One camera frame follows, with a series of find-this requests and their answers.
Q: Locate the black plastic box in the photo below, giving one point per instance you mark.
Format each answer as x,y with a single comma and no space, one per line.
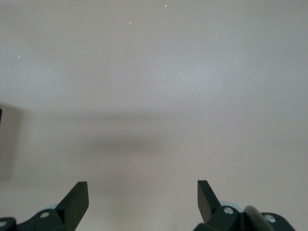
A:
0,115

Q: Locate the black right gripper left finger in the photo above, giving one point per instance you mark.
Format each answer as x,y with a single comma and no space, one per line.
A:
60,219

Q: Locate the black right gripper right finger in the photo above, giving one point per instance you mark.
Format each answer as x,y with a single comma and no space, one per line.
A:
216,219

